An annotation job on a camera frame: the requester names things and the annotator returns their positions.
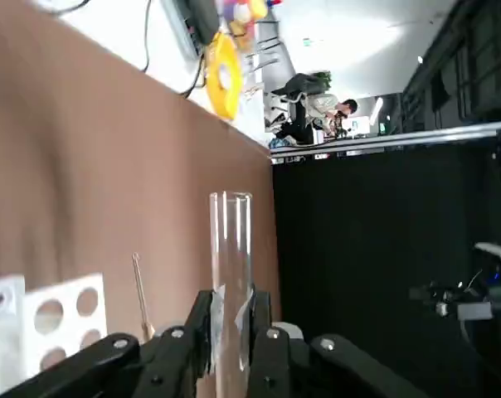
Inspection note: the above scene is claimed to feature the colourful toy pile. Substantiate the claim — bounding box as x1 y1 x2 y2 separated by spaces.
215 0 285 51

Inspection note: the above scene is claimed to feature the black cable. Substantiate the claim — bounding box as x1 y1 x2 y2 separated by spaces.
182 53 206 99
140 0 152 72

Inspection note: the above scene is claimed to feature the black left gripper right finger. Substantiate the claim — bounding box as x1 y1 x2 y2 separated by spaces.
235 284 430 398

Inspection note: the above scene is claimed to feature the aluminium frame beam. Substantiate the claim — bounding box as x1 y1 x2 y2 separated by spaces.
270 119 501 159

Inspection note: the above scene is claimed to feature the grey flat device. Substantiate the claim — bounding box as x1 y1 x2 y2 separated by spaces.
163 0 221 59

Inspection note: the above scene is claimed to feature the person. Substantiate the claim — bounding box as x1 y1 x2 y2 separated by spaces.
294 93 359 144

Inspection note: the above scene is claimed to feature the white test tube rack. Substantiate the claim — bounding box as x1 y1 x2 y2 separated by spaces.
0 272 109 398

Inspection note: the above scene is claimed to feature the clear glass test tube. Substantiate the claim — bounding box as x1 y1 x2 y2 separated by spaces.
208 190 252 398

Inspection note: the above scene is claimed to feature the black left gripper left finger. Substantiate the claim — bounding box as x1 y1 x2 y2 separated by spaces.
0 284 226 398

